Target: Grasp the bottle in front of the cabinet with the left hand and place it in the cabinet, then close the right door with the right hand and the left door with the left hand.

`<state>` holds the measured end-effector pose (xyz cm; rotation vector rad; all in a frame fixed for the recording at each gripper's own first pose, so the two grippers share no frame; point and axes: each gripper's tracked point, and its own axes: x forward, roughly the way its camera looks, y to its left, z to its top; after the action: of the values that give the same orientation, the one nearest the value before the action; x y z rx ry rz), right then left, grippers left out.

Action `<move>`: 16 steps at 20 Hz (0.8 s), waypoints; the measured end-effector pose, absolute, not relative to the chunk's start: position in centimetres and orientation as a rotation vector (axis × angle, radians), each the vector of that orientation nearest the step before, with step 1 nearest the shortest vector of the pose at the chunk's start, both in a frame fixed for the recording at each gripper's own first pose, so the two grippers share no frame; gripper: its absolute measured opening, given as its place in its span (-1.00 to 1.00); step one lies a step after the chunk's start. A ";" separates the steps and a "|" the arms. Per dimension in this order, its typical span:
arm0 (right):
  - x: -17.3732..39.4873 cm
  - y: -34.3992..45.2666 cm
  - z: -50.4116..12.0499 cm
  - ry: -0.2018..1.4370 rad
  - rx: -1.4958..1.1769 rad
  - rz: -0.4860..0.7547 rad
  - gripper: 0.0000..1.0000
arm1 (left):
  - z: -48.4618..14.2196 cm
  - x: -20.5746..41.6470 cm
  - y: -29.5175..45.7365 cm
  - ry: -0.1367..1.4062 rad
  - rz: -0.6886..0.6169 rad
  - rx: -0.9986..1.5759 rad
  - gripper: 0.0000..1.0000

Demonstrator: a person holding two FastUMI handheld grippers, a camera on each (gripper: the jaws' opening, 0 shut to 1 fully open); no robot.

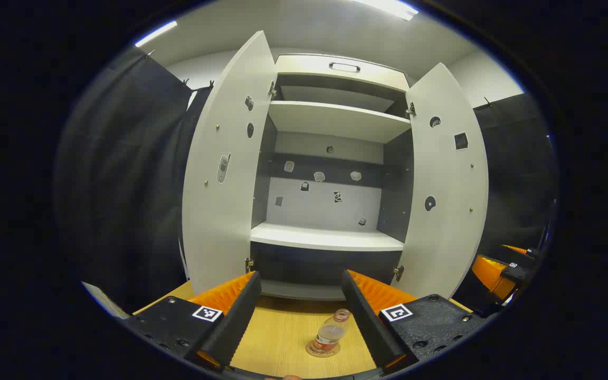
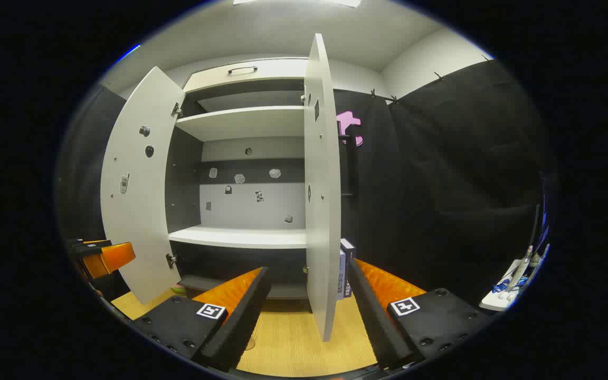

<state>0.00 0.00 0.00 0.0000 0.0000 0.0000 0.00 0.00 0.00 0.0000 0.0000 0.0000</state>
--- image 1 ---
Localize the round wooden coaster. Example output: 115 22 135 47
306 340 341 358

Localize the clear plastic water bottle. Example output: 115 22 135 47
312 309 351 353

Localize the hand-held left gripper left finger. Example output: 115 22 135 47
117 271 262 370

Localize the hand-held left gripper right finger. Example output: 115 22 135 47
342 269 489 373

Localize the ceiling light strip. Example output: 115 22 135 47
354 0 420 22
134 20 178 48

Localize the black backdrop cloth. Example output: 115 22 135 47
53 47 558 317

